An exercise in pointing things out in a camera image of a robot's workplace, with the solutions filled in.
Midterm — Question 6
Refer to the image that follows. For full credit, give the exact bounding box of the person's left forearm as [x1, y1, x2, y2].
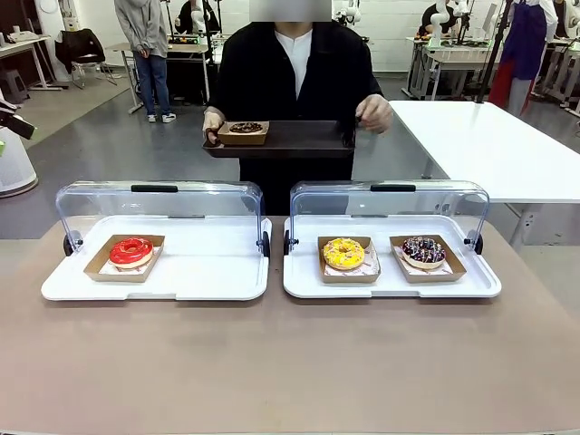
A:
[357, 72, 386, 104]

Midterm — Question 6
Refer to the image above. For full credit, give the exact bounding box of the white display tray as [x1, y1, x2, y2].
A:
[282, 214, 504, 300]
[40, 215, 275, 303]

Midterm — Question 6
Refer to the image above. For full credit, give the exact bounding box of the white background desk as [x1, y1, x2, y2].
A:
[0, 34, 63, 92]

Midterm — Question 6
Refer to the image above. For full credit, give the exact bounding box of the red glazed donut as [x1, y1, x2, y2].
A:
[108, 236, 155, 273]

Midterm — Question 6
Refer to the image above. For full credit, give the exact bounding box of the black jacket on chair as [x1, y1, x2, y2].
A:
[54, 27, 107, 76]

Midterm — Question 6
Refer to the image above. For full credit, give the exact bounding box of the purple sprinkled donut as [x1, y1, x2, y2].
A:
[401, 235, 448, 272]

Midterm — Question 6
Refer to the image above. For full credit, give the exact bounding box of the person's right hand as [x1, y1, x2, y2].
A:
[201, 105, 227, 147]

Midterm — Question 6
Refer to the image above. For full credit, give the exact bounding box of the grey plastic stool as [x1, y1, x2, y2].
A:
[0, 69, 32, 104]

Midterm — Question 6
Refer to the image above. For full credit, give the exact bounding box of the person's right forearm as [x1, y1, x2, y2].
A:
[203, 79, 241, 115]

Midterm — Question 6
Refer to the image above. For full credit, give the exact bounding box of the black camera pole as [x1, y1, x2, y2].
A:
[474, 0, 516, 105]

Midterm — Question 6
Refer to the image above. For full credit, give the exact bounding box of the seated person in black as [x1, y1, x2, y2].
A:
[419, 3, 454, 38]

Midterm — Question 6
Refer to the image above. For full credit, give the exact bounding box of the person's left hand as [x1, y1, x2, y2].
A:
[354, 94, 394, 136]

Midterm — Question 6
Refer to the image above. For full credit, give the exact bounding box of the bystander in purple apron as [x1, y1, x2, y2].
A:
[488, 0, 561, 120]

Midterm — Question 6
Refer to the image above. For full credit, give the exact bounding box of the dark brown serving tray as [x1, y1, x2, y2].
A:
[200, 119, 357, 160]

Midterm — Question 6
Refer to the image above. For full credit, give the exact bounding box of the white printed paper liner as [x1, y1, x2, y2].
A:
[398, 247, 454, 276]
[99, 246, 163, 276]
[322, 246, 381, 277]

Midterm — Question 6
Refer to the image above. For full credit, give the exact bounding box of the yellow sprinkled donut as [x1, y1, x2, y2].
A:
[322, 237, 366, 273]

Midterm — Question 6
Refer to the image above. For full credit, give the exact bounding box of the chocolate donut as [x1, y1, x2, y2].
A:
[227, 121, 264, 136]

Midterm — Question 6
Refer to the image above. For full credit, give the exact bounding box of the clear plastic lid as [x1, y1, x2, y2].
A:
[54, 180, 266, 255]
[289, 179, 491, 248]

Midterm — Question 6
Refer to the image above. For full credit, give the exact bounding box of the bystander in grey hoodie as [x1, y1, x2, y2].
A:
[113, 0, 178, 125]

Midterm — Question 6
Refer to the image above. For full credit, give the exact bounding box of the background white workbench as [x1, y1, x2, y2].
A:
[401, 34, 505, 102]

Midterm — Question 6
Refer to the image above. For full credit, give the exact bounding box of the large white table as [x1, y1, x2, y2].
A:
[387, 99, 580, 249]

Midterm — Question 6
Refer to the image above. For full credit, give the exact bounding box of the brown cardboard donut box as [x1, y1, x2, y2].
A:
[389, 234, 469, 285]
[83, 234, 167, 284]
[217, 120, 271, 147]
[316, 235, 382, 285]

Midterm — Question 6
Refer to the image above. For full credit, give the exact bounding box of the metal frame chair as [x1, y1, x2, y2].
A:
[67, 53, 120, 91]

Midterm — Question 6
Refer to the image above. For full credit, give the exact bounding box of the background workbench with equipment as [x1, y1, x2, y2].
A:
[106, 0, 230, 117]

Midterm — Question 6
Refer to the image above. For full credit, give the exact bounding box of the person in black cardigan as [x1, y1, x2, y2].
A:
[203, 0, 385, 217]

